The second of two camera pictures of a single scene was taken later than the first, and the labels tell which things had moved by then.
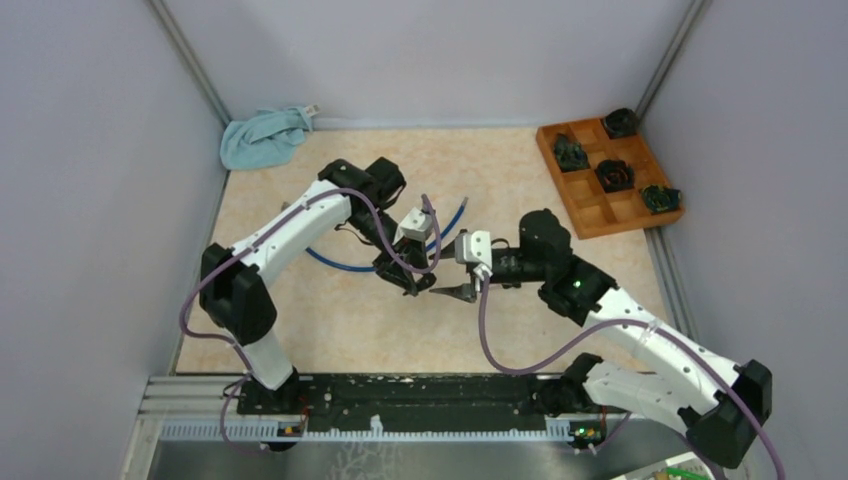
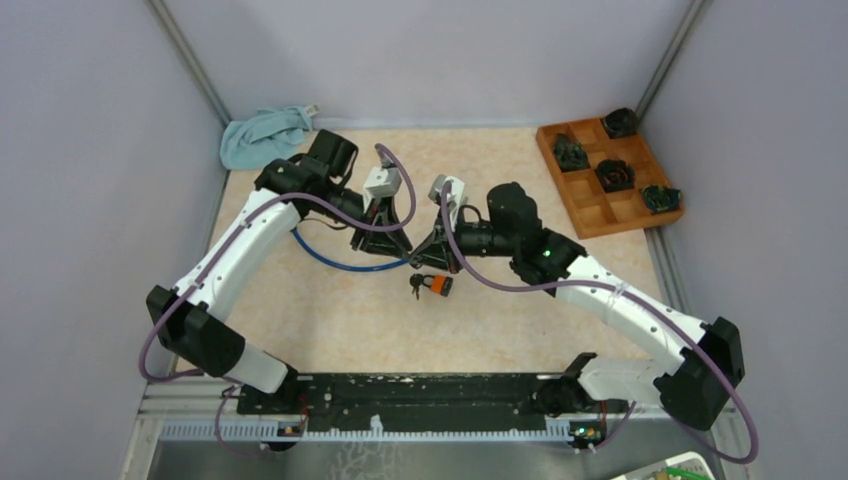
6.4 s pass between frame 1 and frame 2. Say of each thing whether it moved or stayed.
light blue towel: stayed
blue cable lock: stayed
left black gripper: moved
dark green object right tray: stayed
